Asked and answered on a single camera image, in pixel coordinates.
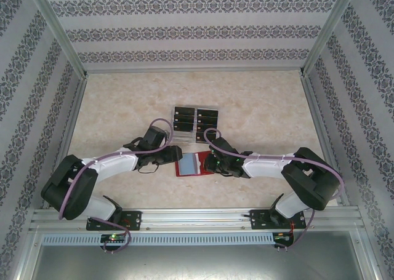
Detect red tray with grey insert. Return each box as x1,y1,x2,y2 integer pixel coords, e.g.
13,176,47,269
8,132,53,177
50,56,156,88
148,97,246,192
174,151,215,178

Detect clear rack of black cartridges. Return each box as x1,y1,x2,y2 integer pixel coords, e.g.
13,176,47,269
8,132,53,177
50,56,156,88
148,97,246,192
171,105,220,145

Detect left controller board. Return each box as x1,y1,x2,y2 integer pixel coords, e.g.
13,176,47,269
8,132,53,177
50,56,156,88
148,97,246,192
100,233,127,243

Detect thin black cable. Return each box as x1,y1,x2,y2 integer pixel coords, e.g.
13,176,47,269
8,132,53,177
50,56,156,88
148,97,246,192
137,162,159,174

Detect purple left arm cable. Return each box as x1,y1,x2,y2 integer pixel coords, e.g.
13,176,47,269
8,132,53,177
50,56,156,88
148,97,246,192
57,117,173,255

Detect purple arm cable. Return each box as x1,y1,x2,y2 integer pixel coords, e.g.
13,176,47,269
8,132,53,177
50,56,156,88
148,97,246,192
57,117,173,255
203,127,344,250

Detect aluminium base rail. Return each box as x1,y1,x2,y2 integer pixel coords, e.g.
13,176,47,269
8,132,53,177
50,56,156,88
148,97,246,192
30,208,363,231

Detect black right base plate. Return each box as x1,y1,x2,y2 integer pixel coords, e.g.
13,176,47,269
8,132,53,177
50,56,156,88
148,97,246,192
249,209,306,231

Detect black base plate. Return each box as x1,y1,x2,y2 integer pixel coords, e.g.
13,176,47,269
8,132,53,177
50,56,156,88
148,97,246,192
249,209,306,231
86,210,143,231

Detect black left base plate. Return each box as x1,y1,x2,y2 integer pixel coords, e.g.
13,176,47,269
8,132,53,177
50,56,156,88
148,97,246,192
86,210,143,231

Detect slotted grey cable duct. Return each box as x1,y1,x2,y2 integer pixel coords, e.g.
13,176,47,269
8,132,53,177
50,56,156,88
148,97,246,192
41,232,275,247

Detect aluminium table edge rail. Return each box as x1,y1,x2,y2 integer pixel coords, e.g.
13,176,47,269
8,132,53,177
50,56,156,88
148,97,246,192
300,73,352,207
32,75,90,213

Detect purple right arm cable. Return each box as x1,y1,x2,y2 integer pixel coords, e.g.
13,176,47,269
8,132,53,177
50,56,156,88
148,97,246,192
203,127,344,250

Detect aluminium upright frame post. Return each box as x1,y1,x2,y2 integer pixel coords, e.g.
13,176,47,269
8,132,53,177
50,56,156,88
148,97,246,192
299,0,361,78
29,0,90,79

